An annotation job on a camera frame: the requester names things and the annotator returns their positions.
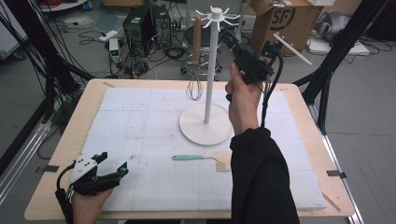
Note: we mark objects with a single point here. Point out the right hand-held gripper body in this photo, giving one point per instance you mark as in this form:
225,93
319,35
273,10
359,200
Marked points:
252,67

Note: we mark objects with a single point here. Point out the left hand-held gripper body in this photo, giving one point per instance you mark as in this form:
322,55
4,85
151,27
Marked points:
84,169

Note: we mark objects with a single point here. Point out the white hook stand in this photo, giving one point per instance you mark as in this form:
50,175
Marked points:
211,77

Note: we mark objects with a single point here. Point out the person's right hand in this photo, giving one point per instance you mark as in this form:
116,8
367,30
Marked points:
244,102

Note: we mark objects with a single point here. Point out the person's left hand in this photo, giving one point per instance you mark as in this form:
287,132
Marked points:
88,208

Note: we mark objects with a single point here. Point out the black round stool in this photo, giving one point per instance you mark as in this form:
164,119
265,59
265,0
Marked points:
205,40

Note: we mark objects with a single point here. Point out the black tape piece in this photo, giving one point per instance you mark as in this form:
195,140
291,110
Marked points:
51,168
337,174

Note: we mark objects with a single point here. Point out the white grid mat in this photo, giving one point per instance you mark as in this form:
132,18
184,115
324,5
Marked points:
149,124

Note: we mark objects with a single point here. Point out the slim black computer tower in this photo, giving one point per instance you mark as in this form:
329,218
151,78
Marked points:
162,25

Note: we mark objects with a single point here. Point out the brown cardboard box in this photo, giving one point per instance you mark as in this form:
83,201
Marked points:
305,25

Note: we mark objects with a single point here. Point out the white flat board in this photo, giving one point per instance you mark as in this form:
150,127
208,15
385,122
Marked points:
330,46

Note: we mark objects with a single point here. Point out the large black computer tower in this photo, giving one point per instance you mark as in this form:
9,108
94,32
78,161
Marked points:
137,31

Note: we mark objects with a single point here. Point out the grey rounded object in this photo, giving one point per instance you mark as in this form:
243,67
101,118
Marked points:
333,25

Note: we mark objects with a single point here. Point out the white keyboard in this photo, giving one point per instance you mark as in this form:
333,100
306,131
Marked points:
320,2

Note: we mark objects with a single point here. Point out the small white device with display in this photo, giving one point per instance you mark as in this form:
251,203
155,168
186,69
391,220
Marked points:
114,49

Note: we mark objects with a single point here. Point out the white power strip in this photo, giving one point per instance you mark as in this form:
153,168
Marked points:
108,35

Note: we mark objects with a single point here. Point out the white round table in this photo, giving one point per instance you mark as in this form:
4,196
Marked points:
62,7

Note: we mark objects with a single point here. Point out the thin wooden stick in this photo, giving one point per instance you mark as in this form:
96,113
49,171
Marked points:
331,202

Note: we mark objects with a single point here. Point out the aluminium rail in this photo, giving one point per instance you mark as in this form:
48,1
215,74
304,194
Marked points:
348,194
25,155

